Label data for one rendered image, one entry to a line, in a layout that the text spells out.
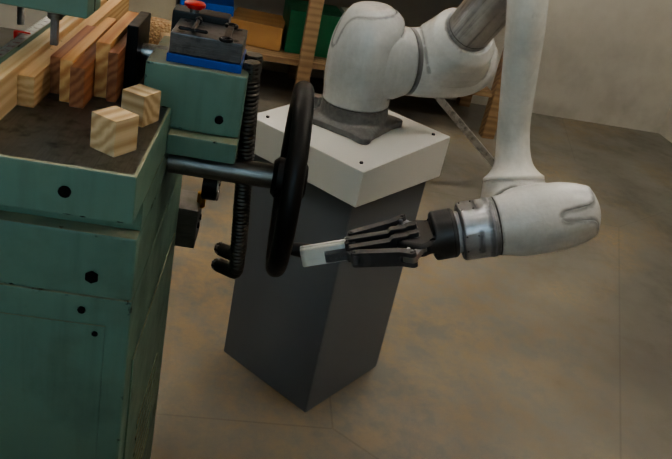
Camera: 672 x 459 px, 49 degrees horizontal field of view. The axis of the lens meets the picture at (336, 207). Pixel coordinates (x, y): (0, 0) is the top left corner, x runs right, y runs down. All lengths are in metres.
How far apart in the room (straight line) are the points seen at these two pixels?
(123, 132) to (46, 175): 0.09
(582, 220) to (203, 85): 0.57
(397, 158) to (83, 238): 0.85
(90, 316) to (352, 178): 0.72
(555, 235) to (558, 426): 1.10
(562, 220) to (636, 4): 3.88
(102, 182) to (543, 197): 0.62
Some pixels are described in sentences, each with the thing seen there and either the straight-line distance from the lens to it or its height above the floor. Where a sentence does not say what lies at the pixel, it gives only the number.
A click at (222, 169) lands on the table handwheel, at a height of 0.82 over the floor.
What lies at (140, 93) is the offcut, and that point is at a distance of 0.95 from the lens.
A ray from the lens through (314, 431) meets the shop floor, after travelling 1.87.
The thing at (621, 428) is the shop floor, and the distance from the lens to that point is 2.25.
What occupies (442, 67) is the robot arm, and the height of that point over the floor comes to 0.87.
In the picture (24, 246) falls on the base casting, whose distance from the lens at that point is 0.95.
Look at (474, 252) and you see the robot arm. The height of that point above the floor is 0.77.
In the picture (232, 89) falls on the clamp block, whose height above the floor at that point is 0.94.
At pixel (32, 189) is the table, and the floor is 0.87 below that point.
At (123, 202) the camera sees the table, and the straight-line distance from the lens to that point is 0.84.
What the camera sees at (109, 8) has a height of 0.94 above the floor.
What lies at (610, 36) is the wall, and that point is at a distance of 4.92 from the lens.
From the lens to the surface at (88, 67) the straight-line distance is 1.00.
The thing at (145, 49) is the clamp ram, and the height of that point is 0.96.
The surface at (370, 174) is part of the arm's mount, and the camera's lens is 1.53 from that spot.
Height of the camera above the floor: 1.26
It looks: 25 degrees down
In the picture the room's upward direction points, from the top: 12 degrees clockwise
